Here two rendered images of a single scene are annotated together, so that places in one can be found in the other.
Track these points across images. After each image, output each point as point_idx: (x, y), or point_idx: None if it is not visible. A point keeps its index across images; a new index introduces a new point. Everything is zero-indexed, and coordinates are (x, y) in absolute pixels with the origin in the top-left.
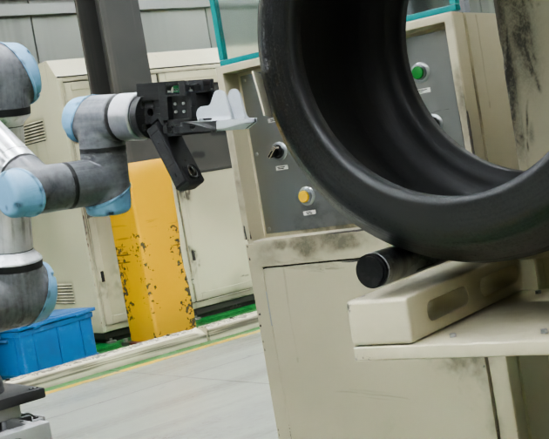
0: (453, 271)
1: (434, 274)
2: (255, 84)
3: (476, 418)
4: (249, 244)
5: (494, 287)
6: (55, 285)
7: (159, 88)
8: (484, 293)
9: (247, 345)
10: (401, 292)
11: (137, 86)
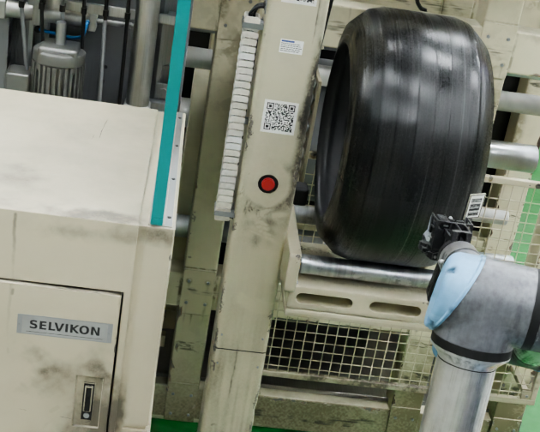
0: (358, 281)
1: (367, 286)
2: (483, 200)
3: None
4: (147, 427)
5: (299, 294)
6: None
7: (472, 229)
8: (320, 295)
9: None
10: (422, 289)
11: (471, 236)
